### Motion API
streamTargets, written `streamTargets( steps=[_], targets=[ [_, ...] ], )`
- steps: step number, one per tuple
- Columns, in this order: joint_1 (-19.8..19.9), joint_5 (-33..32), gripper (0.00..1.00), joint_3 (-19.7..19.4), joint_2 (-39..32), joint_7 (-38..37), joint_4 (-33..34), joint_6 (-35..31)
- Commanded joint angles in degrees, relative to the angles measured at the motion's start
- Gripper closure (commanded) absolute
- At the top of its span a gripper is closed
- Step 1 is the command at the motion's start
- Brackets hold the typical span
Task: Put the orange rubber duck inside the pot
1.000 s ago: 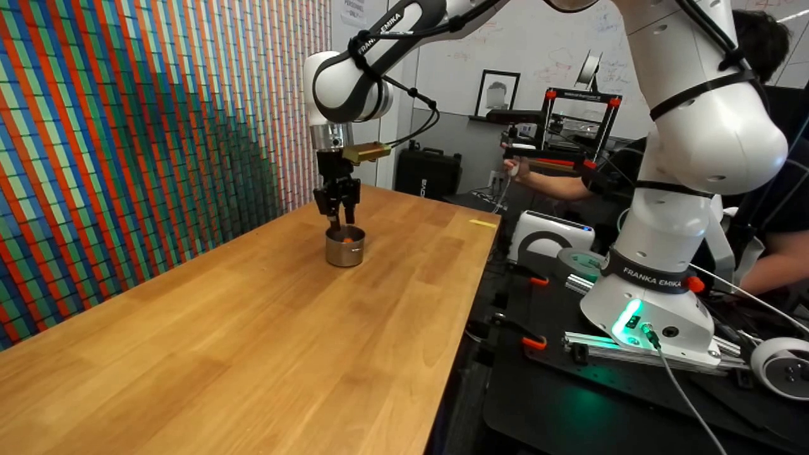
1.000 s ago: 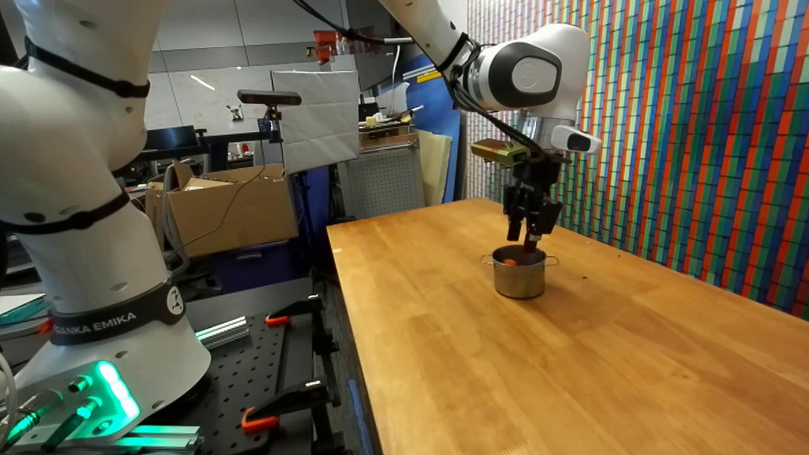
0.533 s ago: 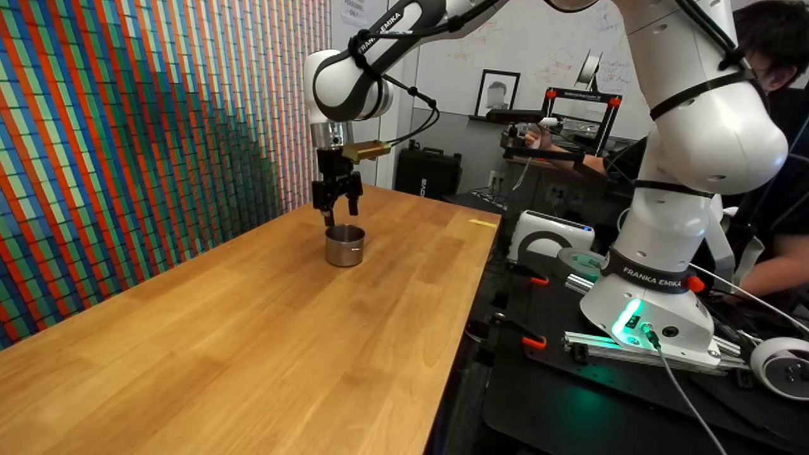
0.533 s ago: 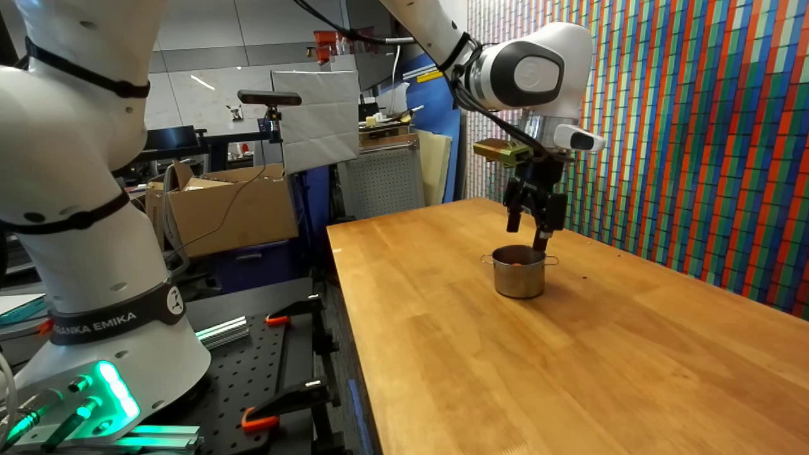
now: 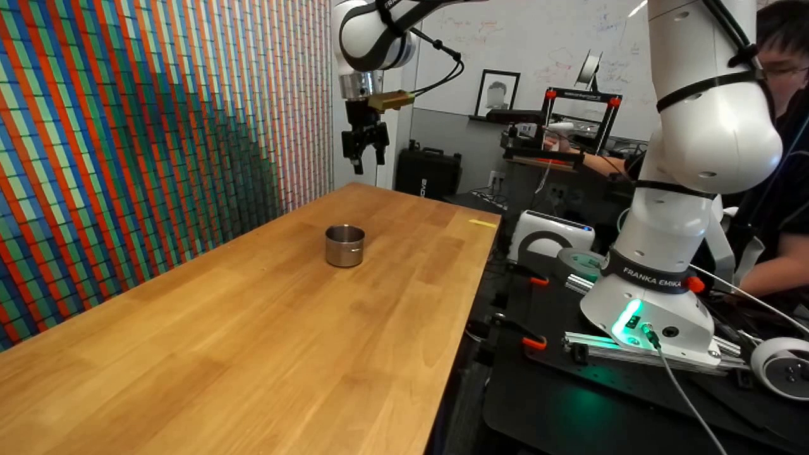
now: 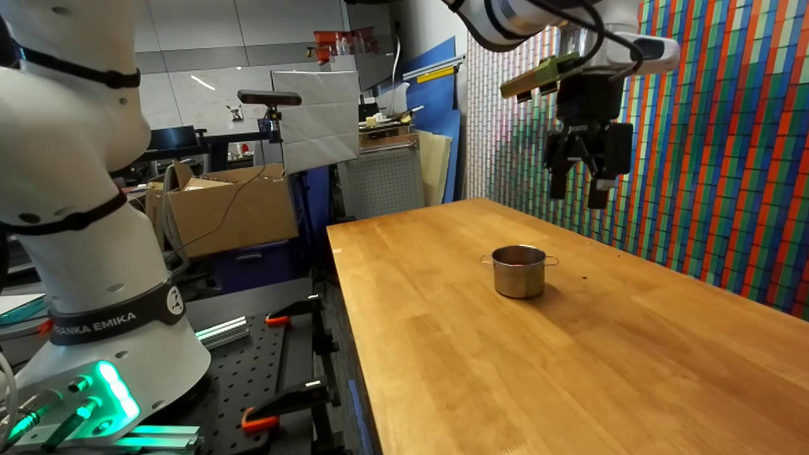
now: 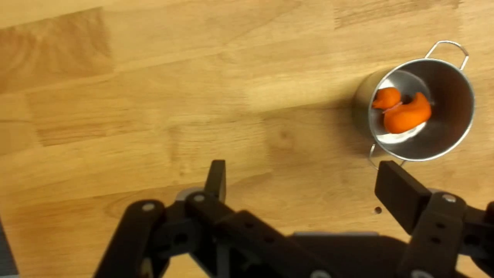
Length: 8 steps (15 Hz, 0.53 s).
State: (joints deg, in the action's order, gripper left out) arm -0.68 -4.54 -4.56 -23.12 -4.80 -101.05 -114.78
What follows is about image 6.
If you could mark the brown cardboard box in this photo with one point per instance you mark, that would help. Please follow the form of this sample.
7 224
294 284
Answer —
228 210

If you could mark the white foam board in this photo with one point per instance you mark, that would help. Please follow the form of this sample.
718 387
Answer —
318 116

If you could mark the aluminium base frame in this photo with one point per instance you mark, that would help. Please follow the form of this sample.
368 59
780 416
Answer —
128 439

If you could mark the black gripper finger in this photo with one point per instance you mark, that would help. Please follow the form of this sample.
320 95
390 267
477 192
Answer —
603 190
563 173

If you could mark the black stereo camera on stand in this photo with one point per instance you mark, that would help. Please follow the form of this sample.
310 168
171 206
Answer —
268 100

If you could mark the silver aluminium extrusion bar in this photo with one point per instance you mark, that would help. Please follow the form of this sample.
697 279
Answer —
223 330

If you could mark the olive wrist camera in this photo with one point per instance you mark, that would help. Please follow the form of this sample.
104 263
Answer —
539 77

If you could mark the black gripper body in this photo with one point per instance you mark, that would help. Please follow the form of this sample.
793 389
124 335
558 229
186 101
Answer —
591 104

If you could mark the small steel pot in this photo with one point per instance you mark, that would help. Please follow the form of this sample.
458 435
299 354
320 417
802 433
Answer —
519 273

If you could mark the grey cabinet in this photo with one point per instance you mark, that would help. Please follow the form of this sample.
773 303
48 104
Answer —
380 179

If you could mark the black perforated breadboard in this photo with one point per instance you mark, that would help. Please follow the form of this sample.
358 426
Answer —
254 370

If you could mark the beige board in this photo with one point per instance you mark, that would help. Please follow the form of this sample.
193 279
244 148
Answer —
433 168

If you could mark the blue panel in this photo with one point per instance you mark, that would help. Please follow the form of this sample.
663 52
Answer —
433 116

